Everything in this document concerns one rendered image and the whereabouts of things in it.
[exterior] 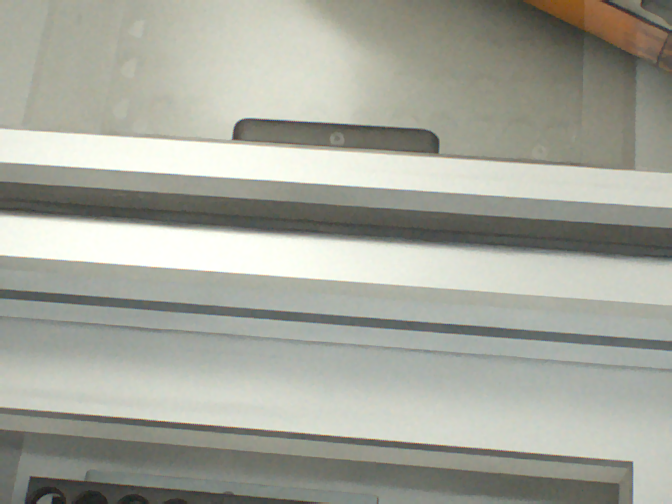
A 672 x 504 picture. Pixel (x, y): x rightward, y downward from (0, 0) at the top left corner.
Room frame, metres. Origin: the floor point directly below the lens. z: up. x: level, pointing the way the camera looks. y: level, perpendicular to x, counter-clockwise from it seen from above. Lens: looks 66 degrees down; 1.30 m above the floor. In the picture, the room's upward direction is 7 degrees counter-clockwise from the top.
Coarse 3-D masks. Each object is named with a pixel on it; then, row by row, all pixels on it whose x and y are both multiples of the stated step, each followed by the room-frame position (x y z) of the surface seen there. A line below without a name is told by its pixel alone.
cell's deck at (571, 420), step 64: (0, 320) 0.15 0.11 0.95; (0, 384) 0.13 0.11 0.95; (64, 384) 0.13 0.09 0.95; (128, 384) 0.12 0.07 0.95; (192, 384) 0.12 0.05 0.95; (256, 384) 0.12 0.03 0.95; (320, 384) 0.12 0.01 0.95; (384, 384) 0.11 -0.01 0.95; (448, 384) 0.11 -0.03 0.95; (512, 384) 0.11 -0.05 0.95; (576, 384) 0.11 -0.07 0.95; (640, 384) 0.10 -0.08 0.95; (256, 448) 0.11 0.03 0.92; (320, 448) 0.10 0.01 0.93; (384, 448) 0.10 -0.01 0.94; (448, 448) 0.09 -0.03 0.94; (512, 448) 0.09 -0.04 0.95; (576, 448) 0.09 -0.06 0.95; (640, 448) 0.08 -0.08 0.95
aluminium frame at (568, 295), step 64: (0, 192) 0.16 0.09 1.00; (0, 256) 0.15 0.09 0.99; (64, 256) 0.15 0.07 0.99; (128, 256) 0.14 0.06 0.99; (192, 256) 0.14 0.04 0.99; (256, 256) 0.14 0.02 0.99; (320, 256) 0.14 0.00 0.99; (384, 256) 0.13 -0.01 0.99; (448, 256) 0.13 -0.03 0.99; (512, 256) 0.13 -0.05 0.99; (576, 256) 0.13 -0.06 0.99; (640, 256) 0.13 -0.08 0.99; (64, 320) 0.14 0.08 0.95; (128, 320) 0.14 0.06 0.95; (192, 320) 0.14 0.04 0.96; (256, 320) 0.13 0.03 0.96; (320, 320) 0.13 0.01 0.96; (384, 320) 0.13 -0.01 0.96; (448, 320) 0.12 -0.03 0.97; (512, 320) 0.12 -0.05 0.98; (576, 320) 0.11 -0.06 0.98; (640, 320) 0.11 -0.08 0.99
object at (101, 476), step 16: (96, 480) 0.12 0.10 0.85; (112, 480) 0.12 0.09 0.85; (128, 480) 0.12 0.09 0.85; (144, 480) 0.12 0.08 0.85; (160, 480) 0.12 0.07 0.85; (176, 480) 0.12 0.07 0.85; (192, 480) 0.12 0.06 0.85; (208, 480) 0.12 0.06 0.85; (256, 496) 0.11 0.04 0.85; (272, 496) 0.11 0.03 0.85; (288, 496) 0.11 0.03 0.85; (304, 496) 0.11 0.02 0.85; (320, 496) 0.11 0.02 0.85; (336, 496) 0.10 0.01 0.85; (352, 496) 0.10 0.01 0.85; (368, 496) 0.10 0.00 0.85
